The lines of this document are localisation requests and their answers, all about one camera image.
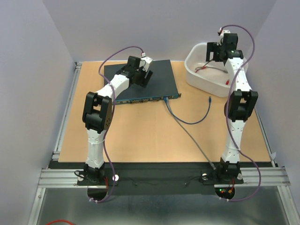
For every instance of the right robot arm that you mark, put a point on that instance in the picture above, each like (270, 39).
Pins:
(239, 105)

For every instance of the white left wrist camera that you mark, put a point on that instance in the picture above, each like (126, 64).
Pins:
(145, 63)

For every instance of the dark blue network switch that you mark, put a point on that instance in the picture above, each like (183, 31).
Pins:
(161, 85)

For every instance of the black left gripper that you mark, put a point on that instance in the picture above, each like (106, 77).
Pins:
(144, 81)

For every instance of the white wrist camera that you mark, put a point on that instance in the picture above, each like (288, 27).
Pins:
(145, 63)
(221, 36)

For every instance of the aluminium frame rail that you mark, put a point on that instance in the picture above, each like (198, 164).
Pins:
(57, 178)

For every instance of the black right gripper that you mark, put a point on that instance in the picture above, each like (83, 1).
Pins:
(212, 47)

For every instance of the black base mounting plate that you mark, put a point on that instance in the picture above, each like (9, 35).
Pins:
(159, 179)

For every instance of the white plastic tub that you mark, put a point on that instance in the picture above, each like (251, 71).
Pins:
(217, 77)

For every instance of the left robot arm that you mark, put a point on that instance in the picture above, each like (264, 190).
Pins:
(98, 111)

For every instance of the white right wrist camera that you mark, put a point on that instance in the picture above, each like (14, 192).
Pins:
(221, 36)

